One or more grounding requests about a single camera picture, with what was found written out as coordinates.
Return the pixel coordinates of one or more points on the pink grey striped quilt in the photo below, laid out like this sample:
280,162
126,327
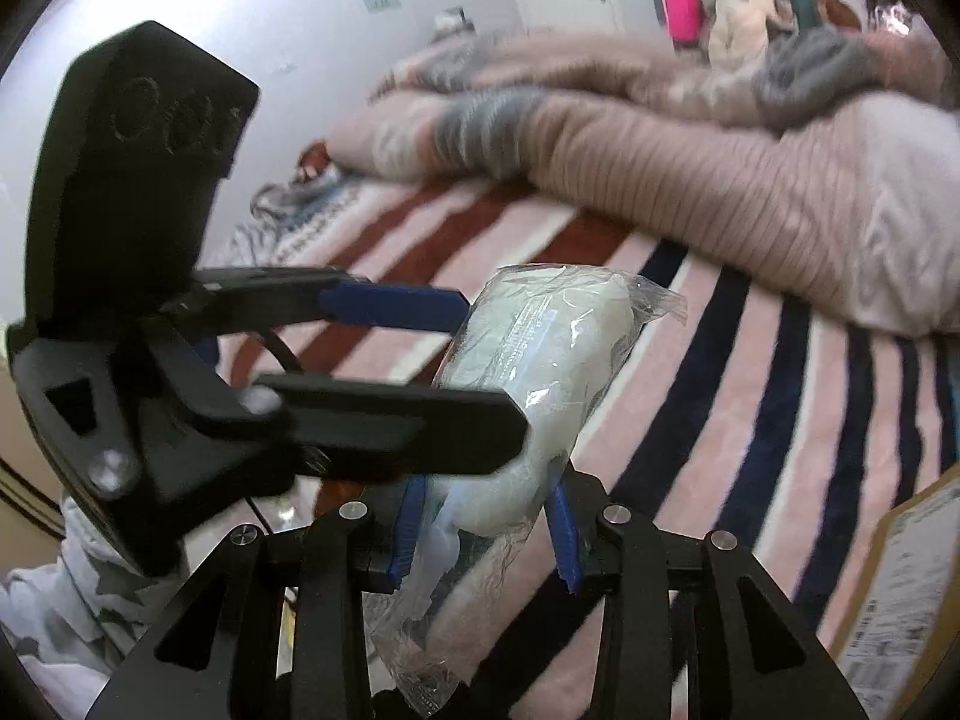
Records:
675,165

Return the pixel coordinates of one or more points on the red-brown round object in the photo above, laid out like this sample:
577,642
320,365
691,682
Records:
836,11

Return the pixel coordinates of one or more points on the beige puffer jacket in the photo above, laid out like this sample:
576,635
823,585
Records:
742,22

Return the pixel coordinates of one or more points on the white patterned cloth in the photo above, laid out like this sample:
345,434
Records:
292,202

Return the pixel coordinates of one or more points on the striped fleece blanket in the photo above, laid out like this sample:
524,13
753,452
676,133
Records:
712,390

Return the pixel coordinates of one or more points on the pink bag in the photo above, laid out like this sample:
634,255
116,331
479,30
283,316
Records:
684,11

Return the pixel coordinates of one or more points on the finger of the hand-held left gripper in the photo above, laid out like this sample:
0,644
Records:
412,427
390,307

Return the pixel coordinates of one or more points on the grey chair with cloth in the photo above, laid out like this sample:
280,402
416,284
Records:
454,26

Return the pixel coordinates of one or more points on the red patterned plush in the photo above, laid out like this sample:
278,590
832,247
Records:
315,159

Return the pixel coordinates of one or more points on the plastic-wrapped white towel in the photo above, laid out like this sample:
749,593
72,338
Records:
525,337

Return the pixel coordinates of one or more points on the person's star-print pajamas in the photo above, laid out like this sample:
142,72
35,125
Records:
67,600

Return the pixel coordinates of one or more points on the cardboard box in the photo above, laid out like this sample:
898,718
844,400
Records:
915,577

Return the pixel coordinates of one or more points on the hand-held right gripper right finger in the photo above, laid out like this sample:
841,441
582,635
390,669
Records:
564,540

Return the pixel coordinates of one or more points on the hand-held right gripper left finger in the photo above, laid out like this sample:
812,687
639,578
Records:
405,540

